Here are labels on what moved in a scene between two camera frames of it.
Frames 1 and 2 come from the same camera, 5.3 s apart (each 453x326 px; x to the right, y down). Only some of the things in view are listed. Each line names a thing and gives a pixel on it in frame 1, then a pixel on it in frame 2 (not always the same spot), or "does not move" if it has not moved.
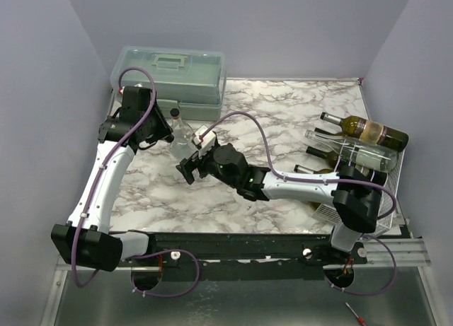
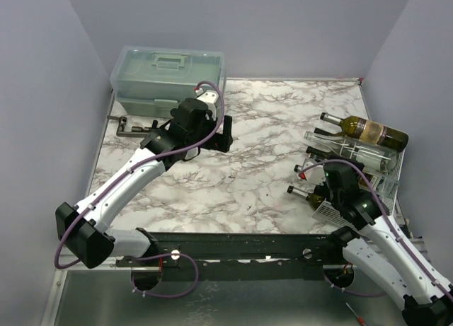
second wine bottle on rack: [320, 131] does not move
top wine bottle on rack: [369, 131] does not move
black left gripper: [164, 128] -> [224, 141]
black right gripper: [193, 164] -> [326, 190]
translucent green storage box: [192, 80] does not move
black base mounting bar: [248, 256] does not move
